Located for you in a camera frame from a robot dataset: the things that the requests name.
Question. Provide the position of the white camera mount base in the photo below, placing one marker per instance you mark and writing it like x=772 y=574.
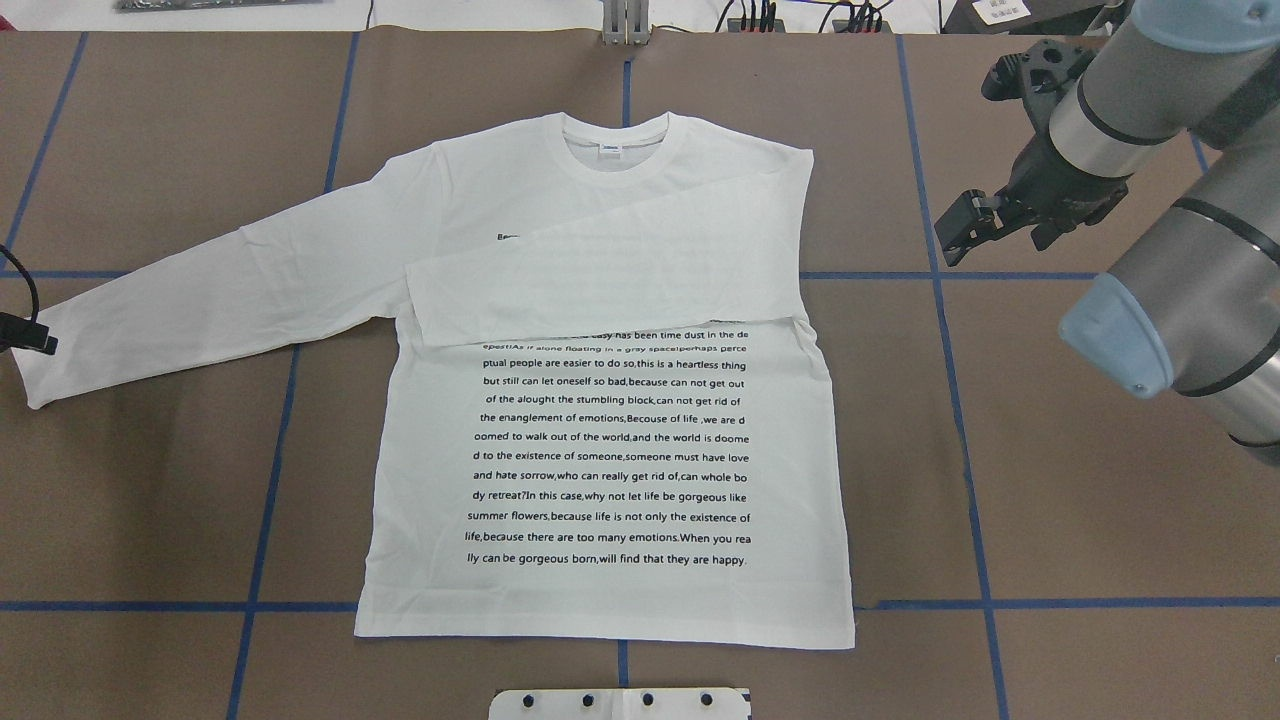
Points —
x=623 y=703

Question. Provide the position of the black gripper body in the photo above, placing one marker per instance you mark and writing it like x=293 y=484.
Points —
x=1062 y=180

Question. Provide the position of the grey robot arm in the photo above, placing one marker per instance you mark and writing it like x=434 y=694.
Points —
x=1191 y=307

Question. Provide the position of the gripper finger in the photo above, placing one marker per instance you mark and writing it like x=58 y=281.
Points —
x=970 y=206
x=963 y=238
x=19 y=333

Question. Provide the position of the white long-sleeve printed shirt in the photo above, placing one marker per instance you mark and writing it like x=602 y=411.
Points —
x=609 y=415

